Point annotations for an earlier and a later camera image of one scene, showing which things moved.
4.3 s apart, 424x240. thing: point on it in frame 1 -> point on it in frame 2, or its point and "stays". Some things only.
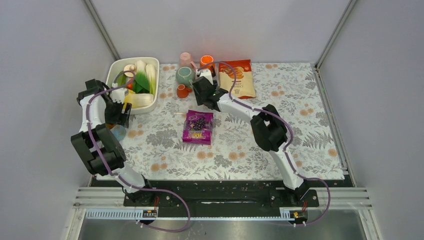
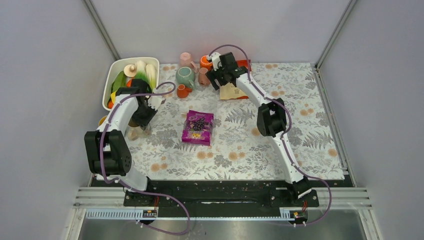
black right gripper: x=199 y=97 -> x=213 y=75
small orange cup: x=183 y=91 stays
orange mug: x=206 y=61 stays
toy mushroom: x=129 y=70 stays
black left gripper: x=120 y=118 -> x=144 y=122
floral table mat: x=182 y=140 stays
